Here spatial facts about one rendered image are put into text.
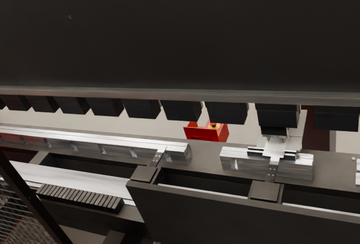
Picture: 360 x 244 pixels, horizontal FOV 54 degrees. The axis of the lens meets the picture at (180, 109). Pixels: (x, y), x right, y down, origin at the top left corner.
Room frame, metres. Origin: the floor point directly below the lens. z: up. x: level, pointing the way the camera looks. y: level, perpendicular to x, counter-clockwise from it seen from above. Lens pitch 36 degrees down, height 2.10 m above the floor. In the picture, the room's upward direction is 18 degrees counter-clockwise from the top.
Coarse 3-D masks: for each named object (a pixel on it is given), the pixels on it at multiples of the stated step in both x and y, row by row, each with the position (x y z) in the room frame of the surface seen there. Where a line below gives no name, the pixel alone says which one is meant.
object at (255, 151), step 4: (248, 148) 1.09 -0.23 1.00; (252, 148) 1.08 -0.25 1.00; (256, 148) 1.07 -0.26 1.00; (260, 148) 1.07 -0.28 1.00; (248, 152) 1.07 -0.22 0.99; (252, 152) 1.06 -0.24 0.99; (256, 152) 1.05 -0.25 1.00; (260, 152) 1.04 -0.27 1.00; (284, 152) 1.01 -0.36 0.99; (288, 152) 1.00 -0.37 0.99; (292, 152) 0.99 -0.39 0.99; (252, 156) 1.06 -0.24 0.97; (256, 156) 1.06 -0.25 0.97; (260, 156) 1.05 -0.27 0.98; (264, 156) 1.04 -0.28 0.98; (268, 156) 1.03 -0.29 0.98; (284, 156) 0.99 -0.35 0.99; (288, 156) 0.98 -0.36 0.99; (292, 156) 0.97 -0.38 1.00; (288, 160) 0.98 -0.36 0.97; (292, 160) 0.97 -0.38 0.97
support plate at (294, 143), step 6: (300, 114) 1.20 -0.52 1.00; (306, 114) 1.19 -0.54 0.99; (300, 120) 1.16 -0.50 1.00; (300, 126) 1.12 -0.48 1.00; (288, 132) 1.11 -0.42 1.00; (294, 132) 1.10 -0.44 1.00; (300, 132) 1.09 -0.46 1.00; (264, 138) 1.12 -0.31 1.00; (288, 138) 1.07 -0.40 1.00; (294, 138) 1.06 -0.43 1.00; (300, 138) 1.05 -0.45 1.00; (258, 144) 1.09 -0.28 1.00; (264, 144) 1.08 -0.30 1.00; (288, 144) 1.04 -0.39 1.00; (294, 144) 1.03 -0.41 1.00; (300, 144) 1.02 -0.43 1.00
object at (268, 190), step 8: (272, 160) 0.98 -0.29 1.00; (272, 168) 0.94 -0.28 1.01; (272, 176) 0.90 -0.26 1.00; (256, 184) 0.86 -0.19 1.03; (264, 184) 0.85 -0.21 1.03; (272, 184) 0.84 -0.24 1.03; (280, 184) 0.84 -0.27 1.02; (256, 192) 0.83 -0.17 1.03; (264, 192) 0.82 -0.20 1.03; (272, 192) 0.81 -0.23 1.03; (280, 192) 0.81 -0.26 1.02; (256, 200) 0.80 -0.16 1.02; (264, 200) 0.79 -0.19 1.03; (272, 200) 0.77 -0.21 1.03; (280, 200) 0.77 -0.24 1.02
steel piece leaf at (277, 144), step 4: (272, 140) 1.09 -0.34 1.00; (276, 140) 1.08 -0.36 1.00; (280, 140) 1.07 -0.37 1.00; (268, 144) 1.07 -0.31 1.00; (272, 144) 1.06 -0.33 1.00; (276, 144) 1.06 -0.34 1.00; (280, 144) 1.05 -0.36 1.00; (284, 144) 1.04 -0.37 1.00; (264, 148) 1.06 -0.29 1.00; (268, 148) 1.05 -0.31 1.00; (272, 148) 1.04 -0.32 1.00; (276, 148) 1.04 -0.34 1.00; (280, 148) 1.03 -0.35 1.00; (284, 148) 1.02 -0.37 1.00
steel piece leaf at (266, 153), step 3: (264, 150) 1.05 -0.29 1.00; (267, 150) 1.04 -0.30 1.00; (264, 153) 1.03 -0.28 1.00; (267, 153) 1.03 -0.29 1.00; (270, 153) 1.02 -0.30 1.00; (273, 153) 1.02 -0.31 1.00; (276, 153) 1.01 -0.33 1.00; (279, 153) 1.01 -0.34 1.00; (282, 153) 1.00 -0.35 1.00; (270, 156) 1.01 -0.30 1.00; (276, 156) 0.99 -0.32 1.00; (279, 156) 0.99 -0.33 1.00; (282, 156) 0.98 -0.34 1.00
